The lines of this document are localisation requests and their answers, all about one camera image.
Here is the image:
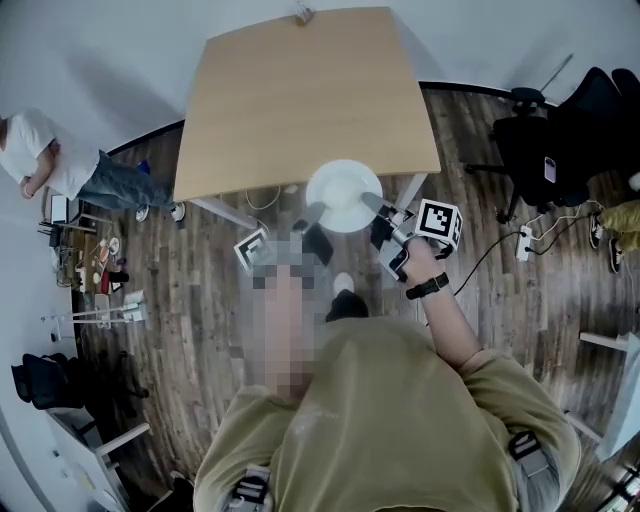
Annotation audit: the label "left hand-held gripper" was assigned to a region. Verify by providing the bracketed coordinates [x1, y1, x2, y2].
[233, 201, 335, 275]

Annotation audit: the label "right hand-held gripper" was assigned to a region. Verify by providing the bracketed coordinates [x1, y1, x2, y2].
[360, 192, 464, 282]

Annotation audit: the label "white plate of food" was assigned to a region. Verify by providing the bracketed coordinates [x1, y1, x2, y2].
[305, 159, 384, 233]

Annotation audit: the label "person's right forearm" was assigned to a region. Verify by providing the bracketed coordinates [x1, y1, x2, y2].
[410, 285, 485, 372]

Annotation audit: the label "person's right hand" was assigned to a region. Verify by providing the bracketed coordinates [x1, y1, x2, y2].
[399, 236, 450, 291]

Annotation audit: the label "person's black trouser leg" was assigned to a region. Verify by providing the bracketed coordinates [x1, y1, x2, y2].
[325, 288, 371, 324]

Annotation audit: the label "black wristwatch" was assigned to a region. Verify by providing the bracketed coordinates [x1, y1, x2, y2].
[405, 271, 451, 302]

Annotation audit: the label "light wooden table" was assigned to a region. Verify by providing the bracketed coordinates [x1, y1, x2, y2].
[172, 6, 442, 230]

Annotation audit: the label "white power strip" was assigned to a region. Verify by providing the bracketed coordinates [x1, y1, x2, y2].
[515, 224, 535, 263]

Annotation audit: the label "black office chair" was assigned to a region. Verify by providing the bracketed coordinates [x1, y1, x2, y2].
[464, 66, 640, 225]

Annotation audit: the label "white folding stand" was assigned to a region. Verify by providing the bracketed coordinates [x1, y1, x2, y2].
[40, 291, 150, 332]

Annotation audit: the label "person's olive shirt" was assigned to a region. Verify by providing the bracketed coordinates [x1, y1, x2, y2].
[192, 316, 584, 512]

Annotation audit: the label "black backpack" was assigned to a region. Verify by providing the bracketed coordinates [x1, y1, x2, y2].
[10, 351, 84, 412]

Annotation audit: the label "white side table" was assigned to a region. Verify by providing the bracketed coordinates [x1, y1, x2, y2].
[564, 331, 640, 463]

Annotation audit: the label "white desk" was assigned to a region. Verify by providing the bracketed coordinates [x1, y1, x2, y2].
[44, 406, 152, 512]

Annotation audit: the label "white cable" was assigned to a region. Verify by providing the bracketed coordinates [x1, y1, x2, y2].
[244, 183, 282, 212]

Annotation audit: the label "black cable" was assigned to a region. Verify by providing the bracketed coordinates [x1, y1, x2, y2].
[448, 215, 592, 294]

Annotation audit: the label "grey shoulder strap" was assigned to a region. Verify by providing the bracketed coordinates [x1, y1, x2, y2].
[230, 463, 275, 507]
[506, 429, 552, 477]

